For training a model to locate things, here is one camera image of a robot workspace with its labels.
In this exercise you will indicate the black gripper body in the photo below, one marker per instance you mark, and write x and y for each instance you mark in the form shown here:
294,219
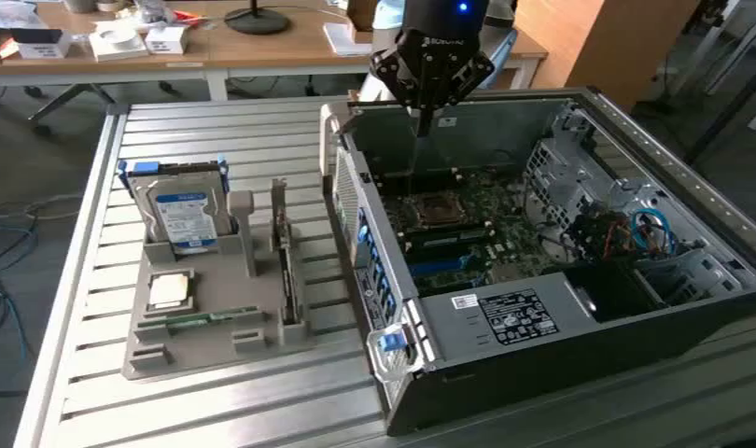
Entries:
442,28

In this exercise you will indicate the graphics card with metal bracket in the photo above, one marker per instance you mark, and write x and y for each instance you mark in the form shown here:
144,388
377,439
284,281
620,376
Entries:
289,270

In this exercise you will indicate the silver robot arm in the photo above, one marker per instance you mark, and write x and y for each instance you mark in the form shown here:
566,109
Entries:
389,14

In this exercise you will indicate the white paper stack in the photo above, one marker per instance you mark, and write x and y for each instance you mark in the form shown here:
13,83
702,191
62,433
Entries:
342,39

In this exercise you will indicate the wooden cabinet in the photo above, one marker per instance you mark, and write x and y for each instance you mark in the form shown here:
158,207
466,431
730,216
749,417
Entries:
601,46

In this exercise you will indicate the wooden desk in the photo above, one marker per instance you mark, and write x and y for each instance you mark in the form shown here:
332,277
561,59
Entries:
258,46

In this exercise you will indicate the black round lamp base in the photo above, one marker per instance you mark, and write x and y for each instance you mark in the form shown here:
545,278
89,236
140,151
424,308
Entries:
257,21

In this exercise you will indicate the metal CPU socket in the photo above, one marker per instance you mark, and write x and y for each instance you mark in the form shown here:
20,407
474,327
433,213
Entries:
438,209

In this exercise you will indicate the green motherboard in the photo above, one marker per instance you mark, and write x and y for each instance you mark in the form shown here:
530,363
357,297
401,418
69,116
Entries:
520,233

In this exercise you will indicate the small white labelled box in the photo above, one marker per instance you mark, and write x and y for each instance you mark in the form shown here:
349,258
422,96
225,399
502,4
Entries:
165,41

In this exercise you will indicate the blue expansion slot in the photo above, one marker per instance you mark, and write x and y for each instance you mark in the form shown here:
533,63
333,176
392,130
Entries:
442,269

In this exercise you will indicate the white box with tape roll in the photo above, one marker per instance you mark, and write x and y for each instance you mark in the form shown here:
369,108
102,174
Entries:
118,42

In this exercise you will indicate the grey power supply unit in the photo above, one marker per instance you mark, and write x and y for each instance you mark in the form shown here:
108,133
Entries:
464,326

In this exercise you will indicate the black and white box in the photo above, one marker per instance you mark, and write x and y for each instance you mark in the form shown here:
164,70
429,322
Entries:
41,44

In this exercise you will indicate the metal disk bay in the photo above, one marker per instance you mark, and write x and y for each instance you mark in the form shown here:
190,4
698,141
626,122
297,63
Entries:
694,280

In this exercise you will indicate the blue case latch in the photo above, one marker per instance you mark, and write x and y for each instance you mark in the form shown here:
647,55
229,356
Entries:
392,340

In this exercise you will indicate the silver CPU chip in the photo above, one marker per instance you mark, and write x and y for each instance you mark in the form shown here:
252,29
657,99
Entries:
168,289

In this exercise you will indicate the green RAM stick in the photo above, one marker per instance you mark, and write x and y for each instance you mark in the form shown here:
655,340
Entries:
196,318

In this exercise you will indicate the grey plastic parts rack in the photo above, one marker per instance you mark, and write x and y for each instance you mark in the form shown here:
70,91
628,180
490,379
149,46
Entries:
228,340

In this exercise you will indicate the black open PC case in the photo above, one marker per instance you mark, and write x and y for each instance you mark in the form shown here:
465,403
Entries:
663,354

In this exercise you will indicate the hard disk with blue bracket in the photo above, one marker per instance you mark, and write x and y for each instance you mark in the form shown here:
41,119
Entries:
184,214

